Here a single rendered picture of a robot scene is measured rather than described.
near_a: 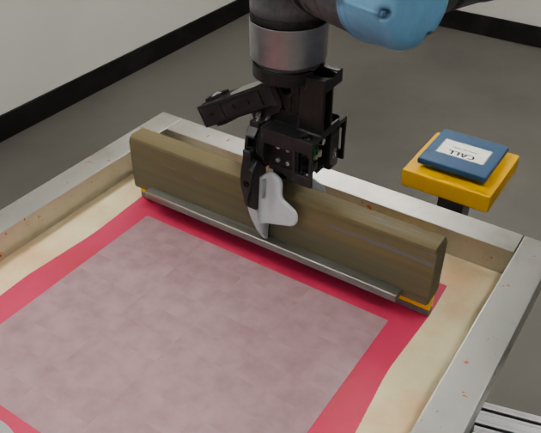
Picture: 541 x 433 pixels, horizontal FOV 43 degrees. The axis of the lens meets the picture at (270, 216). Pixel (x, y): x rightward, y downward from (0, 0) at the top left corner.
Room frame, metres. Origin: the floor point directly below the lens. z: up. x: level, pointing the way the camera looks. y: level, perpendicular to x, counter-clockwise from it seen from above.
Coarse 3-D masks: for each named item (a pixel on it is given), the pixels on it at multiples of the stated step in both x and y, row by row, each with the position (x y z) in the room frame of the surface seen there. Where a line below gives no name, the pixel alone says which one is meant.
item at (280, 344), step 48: (240, 288) 0.57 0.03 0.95; (288, 288) 0.57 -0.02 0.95; (336, 288) 0.57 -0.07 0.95; (192, 336) 0.49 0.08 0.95; (240, 336) 0.49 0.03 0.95; (288, 336) 0.49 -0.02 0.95; (336, 336) 0.49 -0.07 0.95; (384, 336) 0.49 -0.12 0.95; (144, 384) 0.43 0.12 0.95; (192, 384) 0.43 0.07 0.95; (240, 384) 0.43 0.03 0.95; (288, 384) 0.43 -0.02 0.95; (336, 384) 0.43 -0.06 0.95; (96, 432) 0.38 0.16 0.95; (144, 432) 0.38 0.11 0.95; (192, 432) 0.38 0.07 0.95; (240, 432) 0.38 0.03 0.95; (288, 432) 0.38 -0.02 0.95; (336, 432) 0.38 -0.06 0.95
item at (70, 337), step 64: (64, 256) 0.62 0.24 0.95; (128, 256) 0.62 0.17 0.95; (192, 256) 0.62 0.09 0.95; (256, 256) 0.62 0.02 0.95; (0, 320) 0.51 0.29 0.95; (64, 320) 0.51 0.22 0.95; (128, 320) 0.51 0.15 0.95; (192, 320) 0.51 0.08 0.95; (0, 384) 0.43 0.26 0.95; (64, 384) 0.43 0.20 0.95; (128, 384) 0.43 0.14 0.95
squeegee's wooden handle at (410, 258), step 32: (160, 160) 0.71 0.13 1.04; (192, 160) 0.68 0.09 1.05; (224, 160) 0.68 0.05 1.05; (192, 192) 0.68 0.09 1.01; (224, 192) 0.65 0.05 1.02; (288, 192) 0.61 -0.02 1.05; (320, 192) 0.61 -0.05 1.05; (320, 224) 0.58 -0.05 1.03; (352, 224) 0.56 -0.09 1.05; (384, 224) 0.55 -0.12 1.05; (352, 256) 0.56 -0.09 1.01; (384, 256) 0.54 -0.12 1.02; (416, 256) 0.52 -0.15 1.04; (416, 288) 0.52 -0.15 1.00
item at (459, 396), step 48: (192, 144) 0.84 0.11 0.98; (240, 144) 0.82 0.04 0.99; (48, 192) 0.70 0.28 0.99; (96, 192) 0.74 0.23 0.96; (336, 192) 0.71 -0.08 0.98; (384, 192) 0.70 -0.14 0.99; (0, 240) 0.62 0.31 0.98; (480, 240) 0.61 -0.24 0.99; (528, 240) 0.61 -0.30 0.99; (528, 288) 0.53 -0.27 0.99; (480, 336) 0.46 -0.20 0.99; (480, 384) 0.40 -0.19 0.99; (432, 432) 0.35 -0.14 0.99
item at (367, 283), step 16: (160, 192) 0.70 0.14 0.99; (176, 208) 0.68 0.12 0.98; (192, 208) 0.67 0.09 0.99; (224, 224) 0.64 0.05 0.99; (240, 224) 0.64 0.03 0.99; (256, 240) 0.61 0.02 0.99; (272, 240) 0.61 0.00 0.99; (288, 256) 0.59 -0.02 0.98; (304, 256) 0.58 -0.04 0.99; (320, 256) 0.58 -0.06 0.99; (336, 272) 0.55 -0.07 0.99; (352, 272) 0.55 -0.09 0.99; (368, 288) 0.53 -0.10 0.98; (384, 288) 0.53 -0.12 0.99
